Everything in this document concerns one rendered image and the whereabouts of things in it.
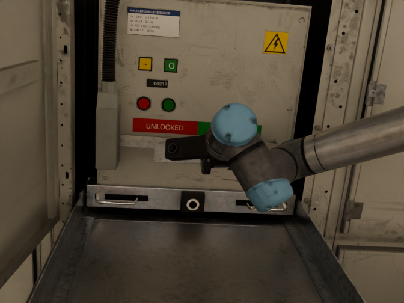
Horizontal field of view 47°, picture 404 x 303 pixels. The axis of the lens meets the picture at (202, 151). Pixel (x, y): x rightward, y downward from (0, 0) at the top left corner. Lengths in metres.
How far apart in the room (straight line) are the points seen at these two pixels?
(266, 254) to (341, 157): 0.34
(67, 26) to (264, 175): 0.56
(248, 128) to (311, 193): 0.47
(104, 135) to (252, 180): 0.40
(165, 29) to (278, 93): 0.31
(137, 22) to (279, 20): 0.33
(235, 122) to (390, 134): 0.26
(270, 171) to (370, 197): 0.50
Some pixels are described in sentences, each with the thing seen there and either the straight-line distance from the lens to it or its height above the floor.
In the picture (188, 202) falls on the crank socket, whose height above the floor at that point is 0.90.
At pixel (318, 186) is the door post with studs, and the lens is 1.22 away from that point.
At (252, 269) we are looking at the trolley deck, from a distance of 1.04.
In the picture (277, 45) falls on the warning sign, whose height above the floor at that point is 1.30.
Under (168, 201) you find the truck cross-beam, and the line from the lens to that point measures 1.21.
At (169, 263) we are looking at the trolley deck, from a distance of 1.03.
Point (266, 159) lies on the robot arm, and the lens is 0.80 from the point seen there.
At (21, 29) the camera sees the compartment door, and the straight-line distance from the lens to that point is 1.01.
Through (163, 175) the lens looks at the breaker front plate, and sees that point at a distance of 1.19.
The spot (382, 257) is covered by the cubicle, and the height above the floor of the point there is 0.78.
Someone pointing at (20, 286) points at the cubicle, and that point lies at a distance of 1.32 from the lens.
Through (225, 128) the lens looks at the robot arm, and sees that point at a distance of 0.78.
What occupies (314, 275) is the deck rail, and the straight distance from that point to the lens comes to 1.05.
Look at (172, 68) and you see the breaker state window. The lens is 1.13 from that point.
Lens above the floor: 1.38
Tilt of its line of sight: 18 degrees down
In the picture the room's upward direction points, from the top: 5 degrees clockwise
